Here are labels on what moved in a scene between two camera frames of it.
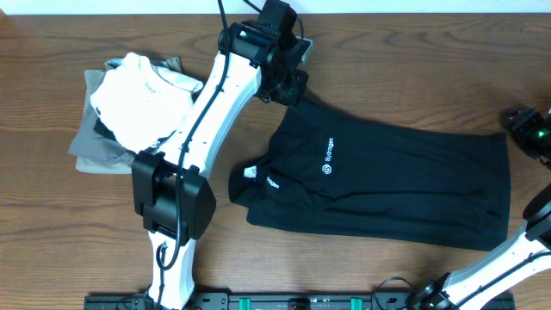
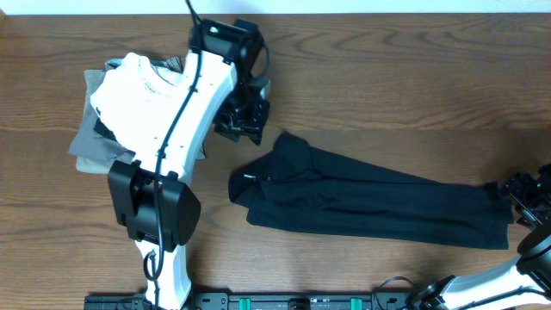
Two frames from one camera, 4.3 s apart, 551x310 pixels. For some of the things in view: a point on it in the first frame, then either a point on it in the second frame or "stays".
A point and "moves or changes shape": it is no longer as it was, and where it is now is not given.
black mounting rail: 297,301 stays
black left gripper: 294,95 → 253,130
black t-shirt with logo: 327,173 moves or changes shape
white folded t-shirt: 142,105 stays
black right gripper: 522,123 → 518,186
